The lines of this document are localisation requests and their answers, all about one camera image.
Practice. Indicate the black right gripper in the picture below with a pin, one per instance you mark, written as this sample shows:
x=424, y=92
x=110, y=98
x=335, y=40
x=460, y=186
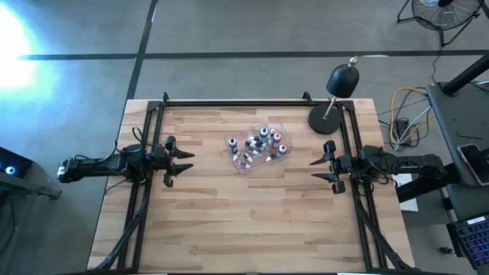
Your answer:
x=338, y=187

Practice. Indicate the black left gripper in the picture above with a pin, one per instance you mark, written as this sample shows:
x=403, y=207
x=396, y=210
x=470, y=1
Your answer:
x=170, y=143

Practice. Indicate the large black food coloring bottle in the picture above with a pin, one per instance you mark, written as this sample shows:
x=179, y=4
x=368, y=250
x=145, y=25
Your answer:
x=232, y=142

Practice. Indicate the small dark red dropper bottle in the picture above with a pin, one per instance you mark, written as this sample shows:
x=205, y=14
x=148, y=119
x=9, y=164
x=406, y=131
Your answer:
x=244, y=165

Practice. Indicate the clear plastic bin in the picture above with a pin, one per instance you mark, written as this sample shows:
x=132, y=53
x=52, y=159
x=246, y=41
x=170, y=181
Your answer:
x=240, y=135

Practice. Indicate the small green-label dropper bottle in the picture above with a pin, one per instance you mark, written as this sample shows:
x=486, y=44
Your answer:
x=248, y=157

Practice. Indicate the small teal-label dropper bottle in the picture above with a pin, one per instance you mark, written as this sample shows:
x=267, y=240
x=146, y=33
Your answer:
x=261, y=145

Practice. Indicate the large blue food coloring bottle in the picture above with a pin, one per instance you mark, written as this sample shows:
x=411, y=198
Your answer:
x=263, y=132

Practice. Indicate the small yellow-green dropper bottle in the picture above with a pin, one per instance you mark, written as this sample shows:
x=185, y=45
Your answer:
x=255, y=151

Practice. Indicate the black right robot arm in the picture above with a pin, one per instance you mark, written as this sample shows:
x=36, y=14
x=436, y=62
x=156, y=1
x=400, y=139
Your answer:
x=412, y=164

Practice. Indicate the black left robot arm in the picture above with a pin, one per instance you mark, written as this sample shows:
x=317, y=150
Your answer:
x=95, y=168

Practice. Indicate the black power strip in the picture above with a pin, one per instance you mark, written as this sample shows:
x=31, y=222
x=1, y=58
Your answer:
x=403, y=131

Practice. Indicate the black desk lamp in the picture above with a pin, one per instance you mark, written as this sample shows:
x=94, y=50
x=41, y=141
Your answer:
x=342, y=80

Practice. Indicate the white paper sheet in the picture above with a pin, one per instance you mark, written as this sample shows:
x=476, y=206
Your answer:
x=409, y=198

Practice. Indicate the black desk beam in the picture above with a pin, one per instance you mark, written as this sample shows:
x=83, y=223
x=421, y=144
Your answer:
x=424, y=187

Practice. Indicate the grey side desk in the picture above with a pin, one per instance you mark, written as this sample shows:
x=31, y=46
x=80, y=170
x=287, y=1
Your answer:
x=451, y=114

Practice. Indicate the grey side stand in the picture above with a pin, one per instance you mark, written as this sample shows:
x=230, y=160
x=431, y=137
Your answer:
x=38, y=187

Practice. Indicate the small black floor object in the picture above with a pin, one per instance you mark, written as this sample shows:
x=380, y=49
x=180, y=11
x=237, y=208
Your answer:
x=447, y=251

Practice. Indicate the black pen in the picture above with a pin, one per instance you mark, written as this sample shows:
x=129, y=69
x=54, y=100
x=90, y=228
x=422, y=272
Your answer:
x=470, y=136

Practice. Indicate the black tablet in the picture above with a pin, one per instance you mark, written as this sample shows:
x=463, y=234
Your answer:
x=475, y=162

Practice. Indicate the backlit keyboard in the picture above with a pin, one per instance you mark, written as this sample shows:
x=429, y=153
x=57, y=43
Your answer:
x=471, y=240

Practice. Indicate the black box blue light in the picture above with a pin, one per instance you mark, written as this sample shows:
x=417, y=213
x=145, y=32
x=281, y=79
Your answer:
x=15, y=164

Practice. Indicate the black slanted pole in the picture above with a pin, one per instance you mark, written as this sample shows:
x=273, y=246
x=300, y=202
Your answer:
x=466, y=74

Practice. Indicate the black floor fan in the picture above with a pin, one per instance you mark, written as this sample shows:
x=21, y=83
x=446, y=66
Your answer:
x=445, y=15

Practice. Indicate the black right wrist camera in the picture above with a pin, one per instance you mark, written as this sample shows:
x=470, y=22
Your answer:
x=348, y=166

